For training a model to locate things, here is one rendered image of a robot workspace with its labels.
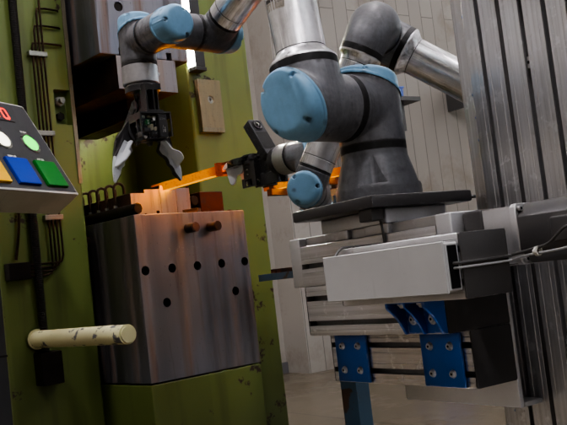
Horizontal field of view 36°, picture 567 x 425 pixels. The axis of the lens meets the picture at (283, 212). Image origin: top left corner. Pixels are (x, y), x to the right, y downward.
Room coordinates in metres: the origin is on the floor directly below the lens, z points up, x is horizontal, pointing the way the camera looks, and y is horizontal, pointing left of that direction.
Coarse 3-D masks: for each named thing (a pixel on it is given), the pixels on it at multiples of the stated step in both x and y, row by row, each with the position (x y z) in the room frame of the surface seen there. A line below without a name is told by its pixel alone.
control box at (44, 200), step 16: (0, 112) 2.00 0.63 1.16; (16, 112) 2.07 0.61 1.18; (0, 128) 1.96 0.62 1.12; (16, 128) 2.02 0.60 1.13; (32, 128) 2.08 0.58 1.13; (0, 144) 1.91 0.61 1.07; (16, 144) 1.97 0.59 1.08; (0, 160) 1.87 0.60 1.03; (32, 160) 1.98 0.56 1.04; (48, 160) 2.04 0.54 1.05; (64, 176) 2.06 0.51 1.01; (0, 192) 1.82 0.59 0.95; (16, 192) 1.86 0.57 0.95; (32, 192) 1.91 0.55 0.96; (48, 192) 1.96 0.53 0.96; (64, 192) 2.01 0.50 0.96; (0, 208) 1.88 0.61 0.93; (16, 208) 1.93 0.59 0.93; (32, 208) 1.98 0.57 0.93; (48, 208) 2.03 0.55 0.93
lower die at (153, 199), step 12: (132, 192) 2.41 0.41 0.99; (144, 192) 2.37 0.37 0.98; (156, 192) 2.40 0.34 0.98; (168, 192) 2.43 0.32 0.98; (180, 192) 2.45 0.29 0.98; (108, 204) 2.42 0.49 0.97; (120, 204) 2.38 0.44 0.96; (144, 204) 2.37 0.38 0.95; (156, 204) 2.40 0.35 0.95; (168, 204) 2.42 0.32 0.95; (180, 204) 2.45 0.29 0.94
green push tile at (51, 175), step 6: (36, 162) 1.98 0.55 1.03; (42, 162) 2.00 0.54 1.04; (48, 162) 2.02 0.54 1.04; (36, 168) 1.98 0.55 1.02; (42, 168) 1.98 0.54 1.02; (48, 168) 2.01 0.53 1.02; (54, 168) 2.03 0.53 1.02; (42, 174) 1.97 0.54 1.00; (48, 174) 1.99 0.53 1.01; (54, 174) 2.01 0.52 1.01; (60, 174) 2.03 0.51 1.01; (48, 180) 1.97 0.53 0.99; (54, 180) 1.99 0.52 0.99; (60, 180) 2.01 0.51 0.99; (54, 186) 1.99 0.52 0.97; (60, 186) 2.01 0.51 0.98; (66, 186) 2.03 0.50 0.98
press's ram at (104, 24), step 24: (72, 0) 2.39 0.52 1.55; (96, 0) 2.31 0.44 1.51; (120, 0) 2.36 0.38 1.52; (144, 0) 2.42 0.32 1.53; (168, 0) 2.48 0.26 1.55; (72, 24) 2.40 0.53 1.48; (96, 24) 2.31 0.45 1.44; (72, 48) 2.41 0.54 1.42; (96, 48) 2.31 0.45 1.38; (168, 48) 2.46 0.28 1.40; (72, 72) 2.47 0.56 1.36
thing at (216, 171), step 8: (216, 168) 2.22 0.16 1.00; (184, 176) 2.34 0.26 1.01; (192, 176) 2.31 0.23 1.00; (200, 176) 2.29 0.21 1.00; (208, 176) 2.26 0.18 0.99; (216, 176) 2.28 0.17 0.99; (160, 184) 2.42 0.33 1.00; (168, 184) 2.39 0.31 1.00; (176, 184) 2.37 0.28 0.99; (184, 184) 2.35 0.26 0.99
